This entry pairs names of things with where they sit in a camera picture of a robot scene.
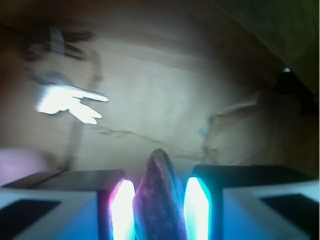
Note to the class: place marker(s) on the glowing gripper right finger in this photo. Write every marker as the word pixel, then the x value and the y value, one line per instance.
pixel 253 202

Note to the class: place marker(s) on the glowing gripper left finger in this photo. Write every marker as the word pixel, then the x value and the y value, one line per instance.
pixel 68 205

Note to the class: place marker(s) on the silver key left pair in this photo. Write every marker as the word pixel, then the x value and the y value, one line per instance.
pixel 75 107

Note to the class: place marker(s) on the brown paper bag bin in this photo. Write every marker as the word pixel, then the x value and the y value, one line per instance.
pixel 214 82

